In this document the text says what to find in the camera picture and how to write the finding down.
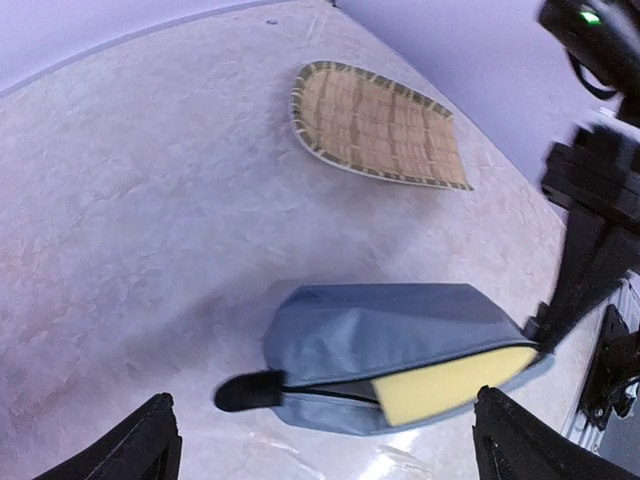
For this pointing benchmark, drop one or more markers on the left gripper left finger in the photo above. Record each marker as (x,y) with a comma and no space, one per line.
(144,445)

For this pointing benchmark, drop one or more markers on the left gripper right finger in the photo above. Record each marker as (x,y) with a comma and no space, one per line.
(511,443)

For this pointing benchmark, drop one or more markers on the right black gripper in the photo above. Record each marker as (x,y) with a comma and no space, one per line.
(599,170)

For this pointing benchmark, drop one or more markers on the yellow sponge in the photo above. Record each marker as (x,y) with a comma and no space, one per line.
(422,393)

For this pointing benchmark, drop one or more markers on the grey zip pouch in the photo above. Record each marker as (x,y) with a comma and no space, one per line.
(327,343)

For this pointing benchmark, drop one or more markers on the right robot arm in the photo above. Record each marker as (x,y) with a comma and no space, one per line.
(601,37)

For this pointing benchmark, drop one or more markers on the woven bamboo tray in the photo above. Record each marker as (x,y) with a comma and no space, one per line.
(365,123)

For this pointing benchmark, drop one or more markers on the aluminium front rail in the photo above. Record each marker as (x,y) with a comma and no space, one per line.
(619,442)

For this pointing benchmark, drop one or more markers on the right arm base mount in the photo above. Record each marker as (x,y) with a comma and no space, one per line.
(612,382)

